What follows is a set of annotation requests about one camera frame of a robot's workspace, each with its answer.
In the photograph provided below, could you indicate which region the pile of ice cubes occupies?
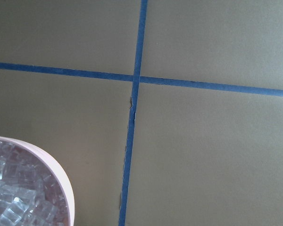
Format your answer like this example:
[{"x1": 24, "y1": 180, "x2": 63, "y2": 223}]
[{"x1": 0, "y1": 140, "x2": 69, "y2": 226}]

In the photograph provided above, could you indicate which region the pink bowl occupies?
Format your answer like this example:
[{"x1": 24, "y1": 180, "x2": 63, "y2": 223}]
[{"x1": 0, "y1": 137, "x2": 75, "y2": 226}]

